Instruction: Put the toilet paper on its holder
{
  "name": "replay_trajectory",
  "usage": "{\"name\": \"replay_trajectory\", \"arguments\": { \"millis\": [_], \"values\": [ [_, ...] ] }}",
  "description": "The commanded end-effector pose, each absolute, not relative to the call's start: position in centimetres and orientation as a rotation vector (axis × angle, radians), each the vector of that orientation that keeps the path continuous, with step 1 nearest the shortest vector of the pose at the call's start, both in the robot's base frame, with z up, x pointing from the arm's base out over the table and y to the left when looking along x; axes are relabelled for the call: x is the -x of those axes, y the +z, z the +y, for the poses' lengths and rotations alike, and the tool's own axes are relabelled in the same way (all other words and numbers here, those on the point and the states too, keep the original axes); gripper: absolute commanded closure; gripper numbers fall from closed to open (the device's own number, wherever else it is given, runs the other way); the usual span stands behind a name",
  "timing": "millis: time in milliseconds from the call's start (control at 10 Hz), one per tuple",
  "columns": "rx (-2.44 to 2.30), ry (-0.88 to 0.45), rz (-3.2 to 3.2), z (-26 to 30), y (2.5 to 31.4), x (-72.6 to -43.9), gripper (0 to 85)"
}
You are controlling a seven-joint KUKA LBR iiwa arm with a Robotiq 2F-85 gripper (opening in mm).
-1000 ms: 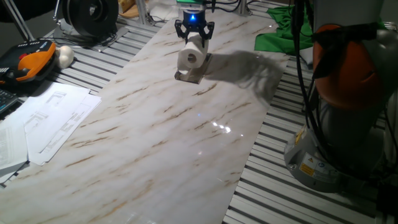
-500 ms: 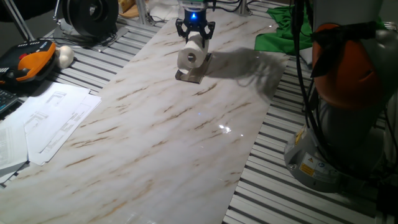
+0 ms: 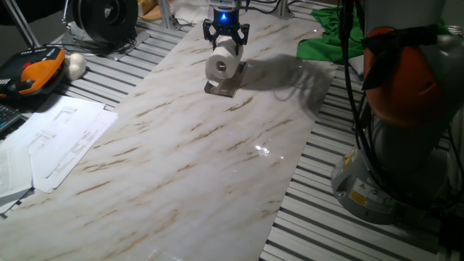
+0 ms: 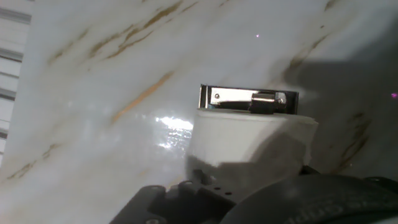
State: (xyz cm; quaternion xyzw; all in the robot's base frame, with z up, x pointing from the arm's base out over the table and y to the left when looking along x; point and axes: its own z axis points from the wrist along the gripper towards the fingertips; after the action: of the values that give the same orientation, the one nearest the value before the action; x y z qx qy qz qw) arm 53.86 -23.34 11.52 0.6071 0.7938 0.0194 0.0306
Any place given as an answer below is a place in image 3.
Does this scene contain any small white pad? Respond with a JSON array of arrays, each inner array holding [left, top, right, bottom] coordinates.
[[347, 54, 365, 76]]

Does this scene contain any chrome toilet paper holder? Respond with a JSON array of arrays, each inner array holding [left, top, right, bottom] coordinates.
[[203, 60, 249, 99]]

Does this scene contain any green cloth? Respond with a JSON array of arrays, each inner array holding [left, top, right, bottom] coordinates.
[[296, 5, 366, 65]]

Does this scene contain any white rounded plastic object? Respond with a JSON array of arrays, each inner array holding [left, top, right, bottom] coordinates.
[[64, 52, 88, 82]]

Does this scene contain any white crumpled cloth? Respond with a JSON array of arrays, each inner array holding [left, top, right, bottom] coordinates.
[[173, 0, 208, 25]]

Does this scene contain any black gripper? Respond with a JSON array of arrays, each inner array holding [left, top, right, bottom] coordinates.
[[202, 5, 252, 57]]

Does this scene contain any white toilet paper roll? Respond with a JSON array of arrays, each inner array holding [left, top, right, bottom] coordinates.
[[204, 35, 245, 88]]

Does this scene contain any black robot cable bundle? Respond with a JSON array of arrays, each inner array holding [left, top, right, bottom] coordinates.
[[244, 0, 386, 189]]

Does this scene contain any white text paper sheet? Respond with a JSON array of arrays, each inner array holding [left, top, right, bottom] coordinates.
[[0, 139, 35, 200]]

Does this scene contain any white printed paper sheet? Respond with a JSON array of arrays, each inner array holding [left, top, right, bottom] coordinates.
[[31, 108, 120, 194], [28, 95, 107, 180]]

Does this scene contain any black filament spool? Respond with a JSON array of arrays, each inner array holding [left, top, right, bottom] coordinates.
[[72, 0, 139, 45]]

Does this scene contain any thick aluminium strut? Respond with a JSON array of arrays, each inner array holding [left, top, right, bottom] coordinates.
[[2, 0, 42, 49]]

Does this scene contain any black computer keyboard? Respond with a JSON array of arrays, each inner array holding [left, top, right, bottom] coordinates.
[[0, 103, 23, 141]]

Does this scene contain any aluminium post beside wooden board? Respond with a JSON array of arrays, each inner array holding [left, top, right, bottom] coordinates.
[[157, 0, 181, 30]]

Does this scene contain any orange and black teach pendant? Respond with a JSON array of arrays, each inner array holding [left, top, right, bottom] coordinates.
[[0, 46, 67, 101]]

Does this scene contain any yellow block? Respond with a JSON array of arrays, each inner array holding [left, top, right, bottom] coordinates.
[[137, 0, 159, 15]]

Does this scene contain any aluminium post with foot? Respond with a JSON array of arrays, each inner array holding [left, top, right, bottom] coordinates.
[[270, 0, 296, 20]]

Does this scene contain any round wooden board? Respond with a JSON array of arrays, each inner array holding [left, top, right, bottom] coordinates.
[[137, 4, 164, 22]]

